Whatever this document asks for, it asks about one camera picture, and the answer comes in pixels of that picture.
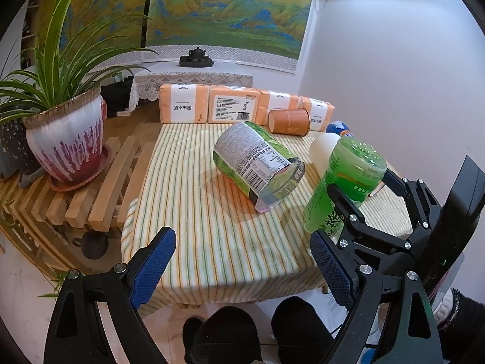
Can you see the green tea cup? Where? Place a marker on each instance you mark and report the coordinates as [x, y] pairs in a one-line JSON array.
[[356, 168]]

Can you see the black shoes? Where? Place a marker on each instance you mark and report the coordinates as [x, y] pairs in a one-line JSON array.
[[230, 335]]

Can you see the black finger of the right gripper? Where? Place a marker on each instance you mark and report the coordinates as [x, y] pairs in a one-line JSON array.
[[355, 226], [422, 206]]

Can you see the green labelled snack package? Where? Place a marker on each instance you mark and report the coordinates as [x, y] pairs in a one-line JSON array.
[[260, 166]]

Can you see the white plastic cup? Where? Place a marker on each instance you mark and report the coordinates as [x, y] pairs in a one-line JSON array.
[[320, 151]]

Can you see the green spider plant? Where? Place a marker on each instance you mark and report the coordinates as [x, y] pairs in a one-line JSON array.
[[62, 73]]

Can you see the dark speckled flower pot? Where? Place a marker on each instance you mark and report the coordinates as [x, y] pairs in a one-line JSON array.
[[15, 145]]

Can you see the wooden slatted plant stand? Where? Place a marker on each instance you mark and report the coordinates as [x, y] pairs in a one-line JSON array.
[[61, 230]]

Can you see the orange tissue pack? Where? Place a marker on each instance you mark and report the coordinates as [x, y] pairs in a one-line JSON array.
[[232, 104], [319, 112], [271, 100], [183, 103]]

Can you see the lying orange paper cup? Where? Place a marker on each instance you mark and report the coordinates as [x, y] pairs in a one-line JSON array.
[[293, 122]]

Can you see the landscape painting wall scroll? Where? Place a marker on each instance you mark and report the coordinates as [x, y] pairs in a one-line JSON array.
[[265, 33]]

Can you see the striped yellow tablecloth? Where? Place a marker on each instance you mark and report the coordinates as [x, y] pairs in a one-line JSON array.
[[226, 251]]

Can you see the white purple flower pot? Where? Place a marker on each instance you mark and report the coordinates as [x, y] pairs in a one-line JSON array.
[[67, 140]]

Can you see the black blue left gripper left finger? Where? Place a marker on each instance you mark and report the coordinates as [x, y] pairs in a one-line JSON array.
[[76, 332]]

